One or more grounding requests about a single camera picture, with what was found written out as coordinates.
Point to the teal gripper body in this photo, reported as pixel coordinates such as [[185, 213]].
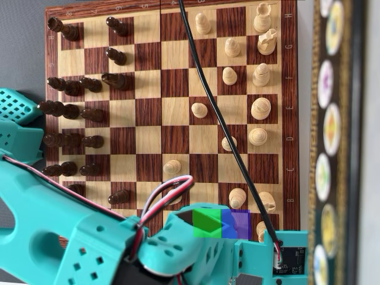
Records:
[[249, 257]]

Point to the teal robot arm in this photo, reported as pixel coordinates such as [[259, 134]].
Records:
[[44, 207]]

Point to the wooden folding chess board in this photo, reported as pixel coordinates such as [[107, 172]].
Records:
[[148, 142]]

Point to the light wooden pawn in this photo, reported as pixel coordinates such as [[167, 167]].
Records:
[[172, 167], [177, 199], [203, 24], [229, 76], [199, 110], [226, 144], [232, 48]]

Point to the light wooden bishop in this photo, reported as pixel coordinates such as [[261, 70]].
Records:
[[261, 75], [237, 198]]

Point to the light wooden rook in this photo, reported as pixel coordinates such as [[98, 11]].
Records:
[[260, 231], [262, 20]]

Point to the dark wooden pawn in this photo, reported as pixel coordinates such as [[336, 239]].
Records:
[[90, 170], [118, 196], [93, 142], [116, 57], [91, 85], [117, 27], [92, 115]]

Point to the light wooden knight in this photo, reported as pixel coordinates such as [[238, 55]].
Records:
[[266, 43], [268, 199]]

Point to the dark wooden knight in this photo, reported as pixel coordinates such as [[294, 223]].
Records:
[[77, 188], [115, 81]]

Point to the dark wooden bishop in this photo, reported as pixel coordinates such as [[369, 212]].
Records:
[[60, 169], [64, 86]]

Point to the dark wooden queen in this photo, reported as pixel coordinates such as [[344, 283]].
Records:
[[60, 140]]

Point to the dark wooden king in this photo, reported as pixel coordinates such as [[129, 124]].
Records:
[[58, 110]]

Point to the dark wooden rook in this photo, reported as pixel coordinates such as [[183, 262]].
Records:
[[66, 29]]

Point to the teal camera mount with circuit board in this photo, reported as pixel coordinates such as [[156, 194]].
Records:
[[258, 258]]

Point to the dark frame with round medallions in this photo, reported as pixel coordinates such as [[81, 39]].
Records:
[[332, 148]]

